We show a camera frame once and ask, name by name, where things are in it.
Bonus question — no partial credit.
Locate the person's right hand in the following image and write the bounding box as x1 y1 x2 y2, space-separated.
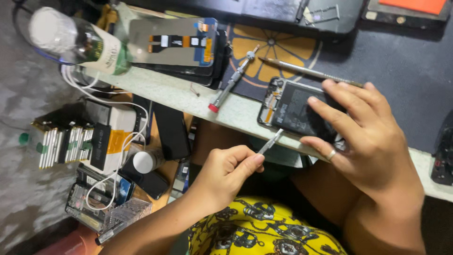
300 79 425 210

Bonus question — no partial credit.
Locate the person's left hand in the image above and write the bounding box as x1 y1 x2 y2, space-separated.
186 144 265 214

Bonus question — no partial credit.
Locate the thin metal pry tool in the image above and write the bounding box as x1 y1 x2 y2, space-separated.
258 128 285 156

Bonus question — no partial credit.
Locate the black smartphone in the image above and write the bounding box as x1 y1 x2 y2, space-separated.
118 162 170 200
257 76 349 151

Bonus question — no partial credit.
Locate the black rectangular device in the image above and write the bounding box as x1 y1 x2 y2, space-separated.
153 102 192 161

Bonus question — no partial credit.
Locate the black gadget with red buttons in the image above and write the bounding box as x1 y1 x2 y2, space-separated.
430 110 453 187

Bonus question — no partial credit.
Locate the yellow patterned garment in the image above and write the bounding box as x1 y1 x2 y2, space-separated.
187 196 349 255

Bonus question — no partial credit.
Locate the white round container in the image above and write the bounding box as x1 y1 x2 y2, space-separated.
132 150 165 174

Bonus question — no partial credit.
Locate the dark mat with orange print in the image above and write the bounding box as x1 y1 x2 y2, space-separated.
219 22 453 153

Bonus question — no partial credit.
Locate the silver screwdriver with red tip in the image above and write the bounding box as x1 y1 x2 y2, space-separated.
208 44 260 113

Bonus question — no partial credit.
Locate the clear plastic box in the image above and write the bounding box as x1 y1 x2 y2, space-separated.
104 197 153 231

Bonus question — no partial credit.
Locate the stack of black phone screens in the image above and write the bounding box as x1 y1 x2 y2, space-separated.
132 30 232 90

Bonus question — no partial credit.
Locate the slim metal brass-tipped tool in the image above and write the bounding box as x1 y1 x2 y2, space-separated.
258 57 365 89

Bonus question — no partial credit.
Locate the white box with orange label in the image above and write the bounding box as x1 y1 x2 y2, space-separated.
84 99 150 176

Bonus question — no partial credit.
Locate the black flat battery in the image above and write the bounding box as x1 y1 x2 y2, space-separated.
90 123 112 171

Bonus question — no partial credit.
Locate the black marker pen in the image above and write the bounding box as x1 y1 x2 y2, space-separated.
94 221 129 246

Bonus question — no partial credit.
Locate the black case with orange top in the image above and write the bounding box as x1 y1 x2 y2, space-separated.
361 0 452 32

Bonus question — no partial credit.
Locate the pile of phone batteries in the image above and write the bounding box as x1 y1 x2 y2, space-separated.
30 120 95 170

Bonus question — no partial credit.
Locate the red stool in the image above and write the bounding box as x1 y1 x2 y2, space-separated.
35 222 104 255

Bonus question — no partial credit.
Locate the black tray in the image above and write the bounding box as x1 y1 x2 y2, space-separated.
122 0 366 35

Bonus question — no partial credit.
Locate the green glass bottle white cap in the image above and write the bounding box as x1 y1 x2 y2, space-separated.
28 6 134 76

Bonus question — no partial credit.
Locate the yellow tool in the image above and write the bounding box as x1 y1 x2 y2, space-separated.
95 4 119 33

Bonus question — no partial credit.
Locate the white cable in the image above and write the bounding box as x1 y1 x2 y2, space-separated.
61 64 150 212

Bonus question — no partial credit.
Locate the stripped phone frame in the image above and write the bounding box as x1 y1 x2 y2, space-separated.
65 166 136 232

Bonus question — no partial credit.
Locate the phone display panel with flex cable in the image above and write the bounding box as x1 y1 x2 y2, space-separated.
127 17 218 68

